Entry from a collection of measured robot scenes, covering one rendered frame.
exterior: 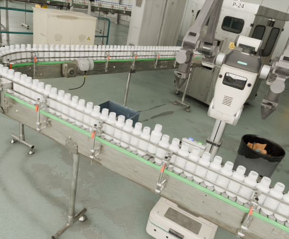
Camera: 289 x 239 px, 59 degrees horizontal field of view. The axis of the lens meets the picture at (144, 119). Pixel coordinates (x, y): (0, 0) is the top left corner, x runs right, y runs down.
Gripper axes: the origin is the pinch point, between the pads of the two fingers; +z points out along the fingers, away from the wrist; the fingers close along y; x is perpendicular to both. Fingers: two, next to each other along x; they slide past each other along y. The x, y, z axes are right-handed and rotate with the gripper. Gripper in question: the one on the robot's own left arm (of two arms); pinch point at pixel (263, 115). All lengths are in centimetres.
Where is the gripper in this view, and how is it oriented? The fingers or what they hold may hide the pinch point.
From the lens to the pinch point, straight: 138.4
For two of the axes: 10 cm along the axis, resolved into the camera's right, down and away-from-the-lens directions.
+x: -8.7, -3.5, 3.6
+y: 4.6, -3.0, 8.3
